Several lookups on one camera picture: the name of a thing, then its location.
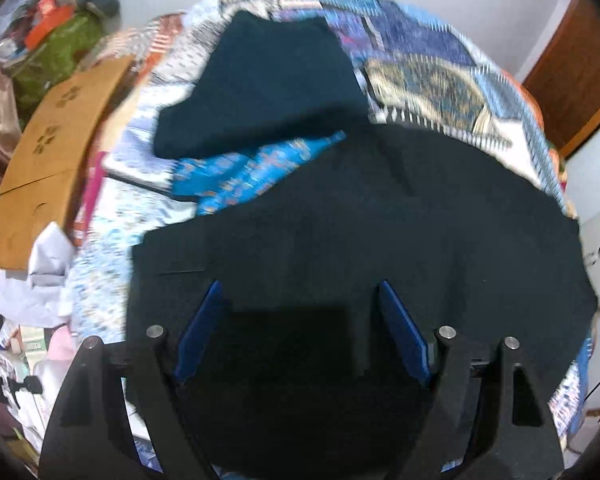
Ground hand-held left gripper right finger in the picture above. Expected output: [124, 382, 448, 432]
[378, 280, 565, 480]

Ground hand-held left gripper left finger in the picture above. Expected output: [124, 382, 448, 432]
[38, 280, 225, 480]

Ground dark navy pants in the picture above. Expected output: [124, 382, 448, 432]
[125, 10, 598, 476]

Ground white crumpled cloth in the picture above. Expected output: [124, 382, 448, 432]
[0, 221, 78, 333]

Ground brown cardboard sheet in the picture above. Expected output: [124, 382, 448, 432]
[0, 55, 136, 270]

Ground patchwork printed blanket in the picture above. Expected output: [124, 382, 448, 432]
[55, 0, 593, 476]

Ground brown wooden door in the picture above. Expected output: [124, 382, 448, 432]
[522, 0, 600, 158]

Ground green patterned bag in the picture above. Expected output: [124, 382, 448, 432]
[10, 12, 106, 121]

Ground orange red packet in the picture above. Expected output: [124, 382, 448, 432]
[24, 0, 76, 48]

